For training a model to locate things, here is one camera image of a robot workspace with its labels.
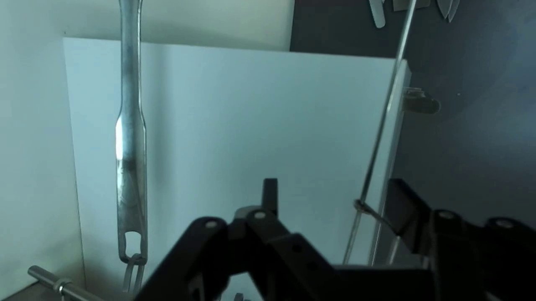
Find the white corner upper cabinet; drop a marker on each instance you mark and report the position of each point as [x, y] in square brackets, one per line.
[221, 121]

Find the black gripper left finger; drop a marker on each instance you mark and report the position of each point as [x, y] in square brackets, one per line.
[281, 264]

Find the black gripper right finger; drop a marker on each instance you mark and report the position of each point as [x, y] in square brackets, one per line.
[467, 261]

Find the steel utensil hanger rail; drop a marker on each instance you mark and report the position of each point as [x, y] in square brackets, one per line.
[62, 286]

